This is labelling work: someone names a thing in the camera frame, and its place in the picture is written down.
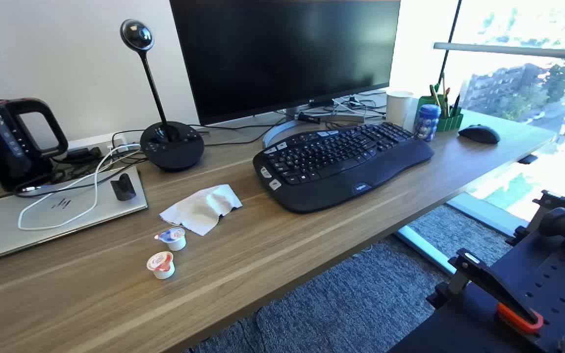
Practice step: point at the black Logitech computer mouse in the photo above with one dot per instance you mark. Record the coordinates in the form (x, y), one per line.
(479, 133)

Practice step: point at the silver monitor stand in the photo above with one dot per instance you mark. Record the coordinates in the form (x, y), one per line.
(283, 130)

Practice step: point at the black ergonomic keyboard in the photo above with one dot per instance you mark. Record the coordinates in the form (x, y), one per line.
(342, 163)

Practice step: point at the crumpled white tissue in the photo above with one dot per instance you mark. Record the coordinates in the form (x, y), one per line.
(196, 208)

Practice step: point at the black webcam on stalk base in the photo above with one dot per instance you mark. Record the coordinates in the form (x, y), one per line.
(171, 147)

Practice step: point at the large black computer monitor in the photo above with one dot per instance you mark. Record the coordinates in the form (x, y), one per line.
(283, 51)

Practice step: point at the creamer cup with purple lid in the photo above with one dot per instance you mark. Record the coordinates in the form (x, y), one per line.
(175, 239)

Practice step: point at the white paper cup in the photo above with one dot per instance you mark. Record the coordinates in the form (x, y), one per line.
(398, 110)

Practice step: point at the creamer cup with red lid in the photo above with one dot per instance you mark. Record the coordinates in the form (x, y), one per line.
(161, 265)

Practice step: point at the blue gum canister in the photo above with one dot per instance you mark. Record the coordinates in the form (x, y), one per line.
(428, 122)

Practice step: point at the small black adapter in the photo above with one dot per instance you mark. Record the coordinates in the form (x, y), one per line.
(122, 186)

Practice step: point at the green plastic pen organizer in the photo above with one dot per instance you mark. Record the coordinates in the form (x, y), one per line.
(451, 122)

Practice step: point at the black slanted pole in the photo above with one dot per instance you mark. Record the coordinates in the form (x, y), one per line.
(449, 45)

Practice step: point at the closed silver laptop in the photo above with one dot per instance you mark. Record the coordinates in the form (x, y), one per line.
(8, 228)

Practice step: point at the black perforated robot cart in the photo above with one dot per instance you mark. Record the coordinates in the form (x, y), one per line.
(544, 294)

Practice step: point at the black desk edge bracket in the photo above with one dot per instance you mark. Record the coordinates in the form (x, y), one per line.
(526, 159)

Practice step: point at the grey window rail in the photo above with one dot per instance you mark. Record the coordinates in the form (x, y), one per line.
(510, 49)

